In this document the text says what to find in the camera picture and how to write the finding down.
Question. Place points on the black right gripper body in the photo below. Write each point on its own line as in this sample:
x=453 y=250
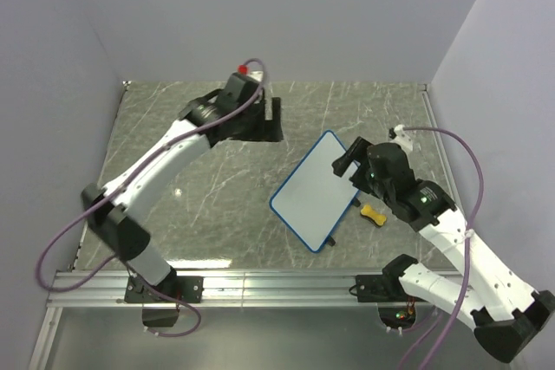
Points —
x=369 y=184

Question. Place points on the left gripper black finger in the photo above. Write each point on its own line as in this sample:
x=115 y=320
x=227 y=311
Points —
x=270 y=131
x=276 y=109

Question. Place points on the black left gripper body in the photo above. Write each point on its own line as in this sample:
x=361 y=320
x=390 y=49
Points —
x=250 y=121

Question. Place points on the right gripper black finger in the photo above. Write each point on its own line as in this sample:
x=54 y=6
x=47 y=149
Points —
x=356 y=153
x=356 y=178

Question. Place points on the yellow whiteboard eraser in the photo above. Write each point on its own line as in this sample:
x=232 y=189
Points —
x=375 y=217

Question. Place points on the blue-framed whiteboard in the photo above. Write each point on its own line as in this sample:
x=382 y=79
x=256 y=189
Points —
x=312 y=200

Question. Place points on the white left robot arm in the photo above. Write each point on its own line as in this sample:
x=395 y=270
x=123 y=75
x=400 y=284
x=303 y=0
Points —
x=115 y=211

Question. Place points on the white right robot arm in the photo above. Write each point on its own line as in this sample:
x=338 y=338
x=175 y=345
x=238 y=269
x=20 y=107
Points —
x=504 y=312

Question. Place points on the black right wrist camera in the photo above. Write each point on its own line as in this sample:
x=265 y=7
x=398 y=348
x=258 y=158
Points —
x=388 y=165

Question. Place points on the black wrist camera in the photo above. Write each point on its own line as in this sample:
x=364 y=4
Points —
x=388 y=165
x=238 y=89

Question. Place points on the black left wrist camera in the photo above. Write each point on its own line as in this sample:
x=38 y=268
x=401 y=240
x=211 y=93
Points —
x=238 y=89

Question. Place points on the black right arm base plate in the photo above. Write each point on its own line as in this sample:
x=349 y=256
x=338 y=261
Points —
x=379 y=288

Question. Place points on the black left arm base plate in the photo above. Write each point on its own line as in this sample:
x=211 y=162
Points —
x=184 y=288

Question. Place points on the aluminium front rail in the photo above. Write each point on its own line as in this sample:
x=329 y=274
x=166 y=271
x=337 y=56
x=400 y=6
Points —
x=260 y=319

